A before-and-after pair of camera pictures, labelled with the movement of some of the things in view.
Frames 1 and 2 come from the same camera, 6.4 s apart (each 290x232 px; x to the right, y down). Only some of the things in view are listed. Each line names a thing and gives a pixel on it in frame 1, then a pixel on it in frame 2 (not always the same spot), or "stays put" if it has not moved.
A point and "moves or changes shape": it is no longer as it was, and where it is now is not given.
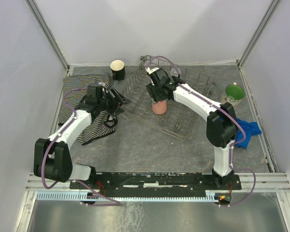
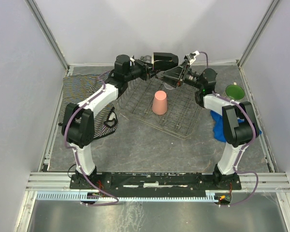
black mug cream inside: (117, 67) moves or changes shape
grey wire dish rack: (180, 120) stays put
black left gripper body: (115, 103) to (148, 71)
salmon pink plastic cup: (160, 107) stays put
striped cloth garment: (101, 124) stays put
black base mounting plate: (101, 182) stays put
